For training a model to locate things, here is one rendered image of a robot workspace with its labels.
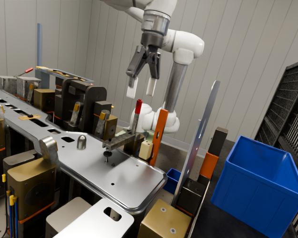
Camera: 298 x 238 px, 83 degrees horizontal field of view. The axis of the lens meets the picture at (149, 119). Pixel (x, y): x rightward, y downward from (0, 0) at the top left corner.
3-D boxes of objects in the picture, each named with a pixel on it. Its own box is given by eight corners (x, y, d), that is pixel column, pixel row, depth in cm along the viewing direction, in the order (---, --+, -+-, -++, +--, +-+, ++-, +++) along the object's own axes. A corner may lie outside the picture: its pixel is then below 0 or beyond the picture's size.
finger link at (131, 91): (138, 77, 55) (137, 77, 54) (134, 98, 57) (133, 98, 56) (131, 75, 56) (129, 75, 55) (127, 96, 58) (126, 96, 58)
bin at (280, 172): (208, 201, 45) (225, 160, 41) (228, 162, 70) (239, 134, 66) (281, 245, 37) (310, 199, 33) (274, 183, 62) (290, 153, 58)
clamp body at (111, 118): (88, 182, 88) (97, 116, 77) (103, 173, 98) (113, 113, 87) (97, 189, 86) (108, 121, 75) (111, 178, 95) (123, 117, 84)
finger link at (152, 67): (144, 54, 60) (146, 51, 60) (149, 78, 69) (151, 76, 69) (154, 55, 58) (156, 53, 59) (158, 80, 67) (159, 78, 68)
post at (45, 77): (33, 125, 133) (33, 68, 120) (43, 123, 140) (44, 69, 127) (39, 128, 130) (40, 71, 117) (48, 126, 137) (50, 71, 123)
